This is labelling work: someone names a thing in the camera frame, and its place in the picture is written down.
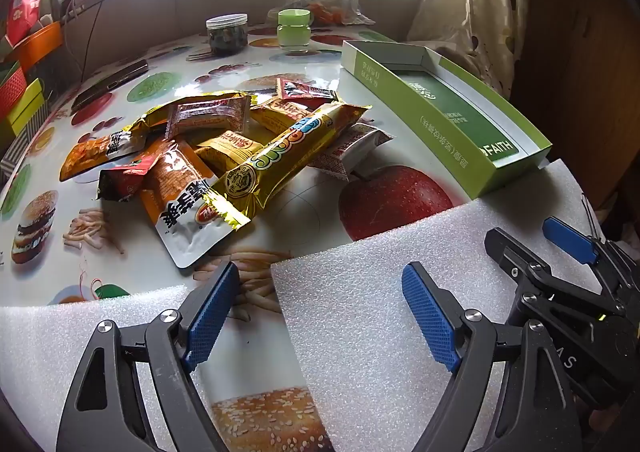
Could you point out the small white foam sheet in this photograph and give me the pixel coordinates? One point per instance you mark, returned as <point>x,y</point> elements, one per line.
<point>40,357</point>

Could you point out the long gold snack bar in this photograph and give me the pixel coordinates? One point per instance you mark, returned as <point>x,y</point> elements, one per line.
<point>155,114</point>
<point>280,156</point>

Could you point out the orange container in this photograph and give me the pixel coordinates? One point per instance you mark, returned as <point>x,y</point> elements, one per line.
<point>40,44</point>

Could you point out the lime green box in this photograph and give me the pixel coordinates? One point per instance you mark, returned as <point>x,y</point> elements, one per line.
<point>27,101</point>

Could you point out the red snack packet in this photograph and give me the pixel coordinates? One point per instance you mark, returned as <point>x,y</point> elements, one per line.
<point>300,90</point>
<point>120,182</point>

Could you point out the small yellow candy packet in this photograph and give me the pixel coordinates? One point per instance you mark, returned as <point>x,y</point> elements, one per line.
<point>280,114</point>
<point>225,146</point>

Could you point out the printed fruit tablecloth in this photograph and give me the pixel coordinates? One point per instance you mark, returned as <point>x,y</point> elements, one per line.
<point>310,212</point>

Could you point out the orange white snack pouch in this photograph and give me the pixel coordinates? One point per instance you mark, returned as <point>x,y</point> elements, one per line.
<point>185,212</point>

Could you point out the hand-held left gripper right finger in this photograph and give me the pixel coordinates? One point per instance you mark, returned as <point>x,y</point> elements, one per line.
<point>430,322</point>

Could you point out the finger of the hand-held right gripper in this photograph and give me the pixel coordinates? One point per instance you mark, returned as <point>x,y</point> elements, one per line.
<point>570,239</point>
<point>505,249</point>

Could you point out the white red wafer packet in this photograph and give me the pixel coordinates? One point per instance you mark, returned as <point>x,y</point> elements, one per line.
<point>350,151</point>
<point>205,114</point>

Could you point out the clear jar dark contents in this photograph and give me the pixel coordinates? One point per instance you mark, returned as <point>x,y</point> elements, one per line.
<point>227,36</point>

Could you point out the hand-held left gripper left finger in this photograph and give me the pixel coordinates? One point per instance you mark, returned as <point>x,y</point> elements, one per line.
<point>210,317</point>

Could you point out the large white foam sheet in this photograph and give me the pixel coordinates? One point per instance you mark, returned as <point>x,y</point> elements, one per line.
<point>375,262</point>

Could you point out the dark smartphone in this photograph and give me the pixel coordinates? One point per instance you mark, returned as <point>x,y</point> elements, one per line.
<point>110,84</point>

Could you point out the orange packet black label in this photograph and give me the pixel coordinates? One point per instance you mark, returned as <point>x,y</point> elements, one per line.
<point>85,156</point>

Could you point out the brown wooden cabinet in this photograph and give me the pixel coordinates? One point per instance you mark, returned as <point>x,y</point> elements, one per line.
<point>575,56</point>

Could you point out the striped box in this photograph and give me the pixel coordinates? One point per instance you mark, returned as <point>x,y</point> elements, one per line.
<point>25,144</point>

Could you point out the green lid glass jar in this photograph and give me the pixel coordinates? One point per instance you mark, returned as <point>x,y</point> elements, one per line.
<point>295,29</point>

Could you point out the red box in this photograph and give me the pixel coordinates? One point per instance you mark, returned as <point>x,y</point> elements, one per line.
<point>10,91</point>

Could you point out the green cardboard box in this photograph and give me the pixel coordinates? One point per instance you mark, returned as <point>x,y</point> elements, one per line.
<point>450,101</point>

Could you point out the cream floral curtain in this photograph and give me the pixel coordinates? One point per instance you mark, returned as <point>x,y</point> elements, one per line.
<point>470,6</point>

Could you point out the small orange object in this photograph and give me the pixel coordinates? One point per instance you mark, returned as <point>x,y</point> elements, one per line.
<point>327,11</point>

